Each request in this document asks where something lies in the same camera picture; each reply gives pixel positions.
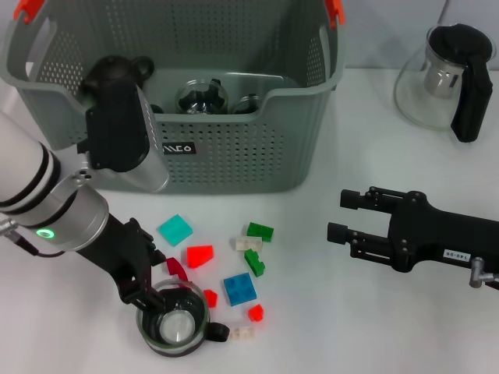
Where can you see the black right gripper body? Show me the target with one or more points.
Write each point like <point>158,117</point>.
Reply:
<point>429,237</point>

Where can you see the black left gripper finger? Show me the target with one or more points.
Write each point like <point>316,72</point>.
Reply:
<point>152,288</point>
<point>152,304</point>

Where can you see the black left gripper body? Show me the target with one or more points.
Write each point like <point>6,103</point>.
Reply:
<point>128,253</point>

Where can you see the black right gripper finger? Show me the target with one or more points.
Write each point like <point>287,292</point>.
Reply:
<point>351,198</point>
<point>337,233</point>

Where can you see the glass teacup black base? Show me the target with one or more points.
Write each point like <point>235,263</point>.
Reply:
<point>156,110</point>
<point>200,97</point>
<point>179,331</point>
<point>245,105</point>

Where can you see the silver right elbow connector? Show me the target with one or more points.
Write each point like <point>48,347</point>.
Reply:
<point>475,272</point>

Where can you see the dark red curved block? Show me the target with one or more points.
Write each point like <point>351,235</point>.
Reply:
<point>177,269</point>

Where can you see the teal flat building block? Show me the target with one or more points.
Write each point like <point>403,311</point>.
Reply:
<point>175,230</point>

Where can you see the orange-red slope building block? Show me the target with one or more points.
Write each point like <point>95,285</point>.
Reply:
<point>199,256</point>

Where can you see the small red building block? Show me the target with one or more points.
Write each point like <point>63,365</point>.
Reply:
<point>210,299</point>
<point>256,313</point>

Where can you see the blue square building block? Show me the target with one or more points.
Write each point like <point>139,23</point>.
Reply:
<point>239,290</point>

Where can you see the grey perforated storage bin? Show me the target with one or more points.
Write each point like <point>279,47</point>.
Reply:
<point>253,156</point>

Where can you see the green building brick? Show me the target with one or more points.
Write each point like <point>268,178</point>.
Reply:
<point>259,230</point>
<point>255,265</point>

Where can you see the white building brick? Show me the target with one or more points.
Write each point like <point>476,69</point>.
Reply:
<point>249,243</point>
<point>241,333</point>

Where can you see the black clay teapot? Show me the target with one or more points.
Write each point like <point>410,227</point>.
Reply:
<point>113,72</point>

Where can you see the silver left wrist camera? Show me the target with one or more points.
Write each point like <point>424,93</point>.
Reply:
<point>117,128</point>

